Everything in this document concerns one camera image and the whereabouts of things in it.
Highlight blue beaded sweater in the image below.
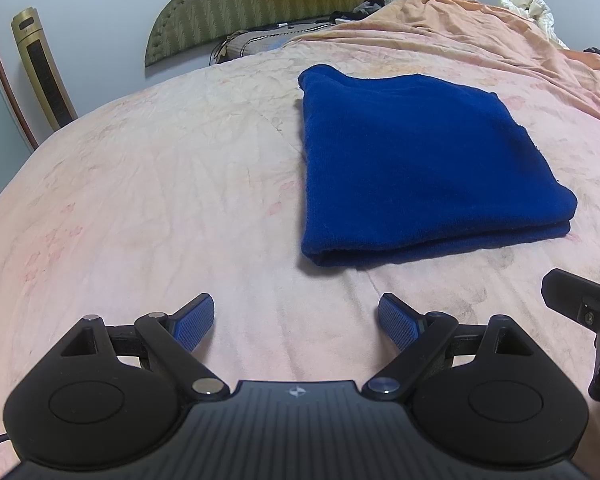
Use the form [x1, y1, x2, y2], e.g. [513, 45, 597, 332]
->
[298, 64, 578, 267]

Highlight dark clothes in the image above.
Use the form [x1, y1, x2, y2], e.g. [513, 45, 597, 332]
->
[352, 0, 387, 17]

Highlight pink floral bed sheet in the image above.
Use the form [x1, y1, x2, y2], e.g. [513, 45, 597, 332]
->
[0, 42, 600, 461]

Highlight gold tower air conditioner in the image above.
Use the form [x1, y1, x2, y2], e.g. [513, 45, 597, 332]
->
[11, 7, 78, 132]

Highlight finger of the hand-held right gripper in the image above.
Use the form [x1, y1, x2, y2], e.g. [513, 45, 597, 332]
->
[541, 269, 600, 403]

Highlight brown patterned pillow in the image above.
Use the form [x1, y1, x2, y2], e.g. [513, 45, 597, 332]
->
[210, 20, 342, 64]

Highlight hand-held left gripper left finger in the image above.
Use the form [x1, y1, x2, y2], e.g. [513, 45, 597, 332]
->
[60, 293, 230, 401]

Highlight peach blanket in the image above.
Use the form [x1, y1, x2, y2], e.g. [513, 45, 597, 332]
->
[285, 0, 600, 133]

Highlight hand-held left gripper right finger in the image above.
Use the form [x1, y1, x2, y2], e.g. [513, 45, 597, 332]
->
[362, 293, 536, 401]

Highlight cream white duvet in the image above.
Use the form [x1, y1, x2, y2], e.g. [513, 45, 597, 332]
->
[498, 0, 572, 49]

